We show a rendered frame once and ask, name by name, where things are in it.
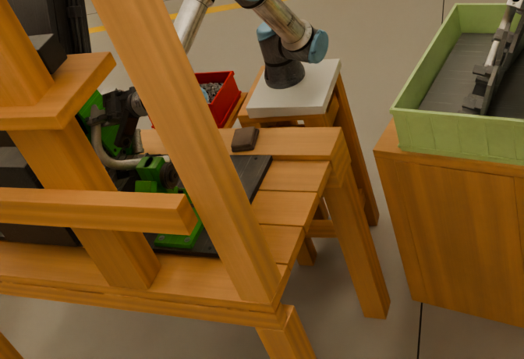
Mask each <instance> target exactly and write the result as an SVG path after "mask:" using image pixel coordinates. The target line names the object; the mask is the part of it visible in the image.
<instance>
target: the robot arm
mask: <svg viewBox="0 0 524 359"><path fill-rule="evenodd" d="M235 1H236V2H237V3H238V4H239V5H240V6H242V7H243V8H244V9H252V10H253V11H254V12H255V13H256V14H257V15H258V16H259V17H260V18H261V19H262V20H263V21H264V22H263V23H262V24H261V25H259V27H258V28H257V40H258V42H259V45H260V50H261V52H262V55H263V58H264V63H265V69H264V79H265V82H266V85H268V86H269V87H270V88H273V89H285V88H289V87H293V86H295V85H297V84H298V83H299V82H300V81H302V80H303V78H304V76H305V69H304V67H303V64H302V63H301V62H308V63H309V64H311V63H314V64H317V63H319V62H321V61H322V60H323V59H324V57H325V55H326V53H327V50H328V34H327V33H326V31H324V30H322V29H319V30H318V29H315V28H313V27H312V25H311V24H310V23H309V22H307V21H306V20H301V19H299V18H298V17H297V16H296V15H295V14H294V13H293V12H292V11H291V10H290V9H289V8H288V6H287V5H286V4H285V3H284V2H283V1H282V0H235ZM213 4H214V0H184V1H183V3H182V5H181V8H180V10H179V13H178V15H177V17H176V18H175V22H174V23H173V25H174V27H175V30H176V32H177V34H178V36H179V40H180V41H181V43H182V46H183V48H184V51H185V53H186V56H187V55H188V52H189V50H190V47H191V45H192V43H193V40H194V38H195V36H196V34H197V31H198V30H199V27H200V25H201V22H202V20H203V18H204V15H205V13H206V11H207V8H208V7H210V6H212V5H213ZM102 98H103V108H105V110H104V109H102V110H99V109H98V107H97V105H92V106H91V110H90V119H89V120H88V121H87V125H88V126H95V125H98V124H101V127H105V126H115V125H118V124H120V125H119V129H118V132H117V134H116V138H115V142H114V145H115V146H116V147H118V148H130V145H131V143H132V140H133V135H134V133H135V130H136V126H137V123H138V120H139V118H140V117H141V116H148V114H147V111H146V109H145V108H144V106H143V103H142V101H141V100H140V97H139V95H138V93H137V92H136V89H135V87H129V90H127V91H122V90H119V91H111V92H108V93H106V94H103V95H102Z"/></svg>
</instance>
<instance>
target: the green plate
mask: <svg viewBox="0 0 524 359"><path fill-rule="evenodd" d="M92 105H97V107H98V109H99V110H102V109H104V110H105V108H103V98H102V95H101V94H100V92H99V91H98V90H96V91H95V92H94V93H93V94H92V95H91V96H90V98H89V99H88V100H87V102H86V103H85V104H84V105H83V107H82V108H81V109H80V110H79V111H78V112H77V115H78V116H79V117H80V119H81V121H82V122H83V124H84V126H85V127H86V129H87V131H88V134H87V135H86V137H87V139H88V140H89V142H90V144H91V128H90V126H88V125H87V121H85V118H87V117H90V110H91V106H92ZM119 125H120V124H118V125H115V126H105V127H102V128H101V143H102V144H103V145H104V146H105V147H106V149H107V150H108V151H109V152H110V153H111V155H112V156H113V157H116V156H117V155H118V153H119V152H120V151H121V150H122V148H118V147H116V146H115V145H114V142H115V138H116V134H117V132H118V129H119Z"/></svg>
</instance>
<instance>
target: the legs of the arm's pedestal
mask: <svg viewBox="0 0 524 359"><path fill-rule="evenodd" d="M303 122H304V124H298V122H297V120H293V121H279V122H265V123H243V126H244V128H245V127H250V126H254V127H255V128H288V127H341V128H342V131H343V133H344V136H345V141H346V144H347V147H348V150H349V154H350V158H351V160H352V161H351V163H350V164H351V167H352V172H353V175H354V177H355V181H356V185H357V188H358V191H359V195H360V199H361V201H362V205H363V209H364V212H365V215H366V220H367V222H368V226H377V223H378V219H379V211H378V209H377V203H376V201H375V197H374V192H373V189H372V186H371V183H370V178H369V175H368V172H367V169H366V164H365V161H364V157H363V153H362V150H361V147H360V143H359V138H358V135H357V132H356V128H355V124H354V121H353V118H352V113H351V110H350V107H349V102H348V98H347V96H346V92H345V88H344V84H343V82H342V76H341V74H340V72H339V74H338V78H337V80H336V83H335V87H334V90H333V91H332V94H331V98H330V101H329V102H328V105H327V109H326V112H325V114H323V117H322V119H306V120H303ZM323 197H324V195H323V193H322V195H321V197H320V202H319V204H318V206H317V210H316V211H315V214H314V216H313V219H312V222H311V223H310V227H309V229H308V231H307V233H305V234H306V235H305V238H304V240H303V243H302V246H301V248H300V250H299V253H298V255H297V258H296V259H297V261H298V263H299V265H310V266H314V262H315V260H316V257H317V252H316V249H315V247H314V245H313V241H312V239H311V237H321V238H338V237H337V234H336V232H335V228H334V225H333V223H332V221H331V220H328V216H329V214H328V210H327V207H326V204H325V203H324V199H323Z"/></svg>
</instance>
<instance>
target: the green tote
mask: <svg viewBox="0 0 524 359"><path fill-rule="evenodd" d="M506 8H507V6H506V3H455V4H454V5H453V7H452V9H451V11H450V12H449V14H448V15H447V17H446V18H445V20H444V22H443V23H442V25H441V27H440V28H439V30H438V32H437V33H436V34H435V36H434V38H433V40H432V41H431V43H430V44H429V46H428V48H427V50H426V51H425V52H424V54H423V56H422V58H421V59H420V60H419V62H418V64H417V65H416V67H415V69H414V70H413V72H412V74H411V75H410V77H409V78H408V80H407V81H406V83H405V85H404V87H403V88H402V89H401V91H400V93H399V94H398V97H397V98H396V99H395V101H394V103H393V104H392V106H391V107H390V109H389V112H390V114H393V118H394V121H395V128H396V131H397V134H398V141H399V143H398V148H401V150H402V151H410V152H416V153H423V154H429V155H441V156H448V157H454V158H466V159H472V160H479V161H485V162H498V163H505V164H511V165H523V166H524V119H513V118H505V117H495V116H478V115H470V114H460V113H451V112H435V111H425V110H417V109H418V108H419V106H420V104H421V103H422V101H423V99H424V98H425V96H426V94H427V92H428V91H429V89H430V87H431V85H432V84H433V82H434V81H435V79H436V77H437V75H438V74H439V72H440V70H441V68H442V66H443V65H444V63H445V61H446V60H447V58H448V56H449V55H450V53H451V51H452V49H453V48H454V46H455V44H456V42H457V41H458V39H459V38H460V36H461V34H462V33H480V34H494V33H496V30H497V28H499V26H500V24H501V20H502V18H503V15H504V14H505V10H506ZM521 17H522V15H519V14H518V13H515V15H514V18H513V20H512V23H511V26H510V30H509V31H511V32H513V33H515V31H516V28H517V26H518V24H519V21H520V19H521Z"/></svg>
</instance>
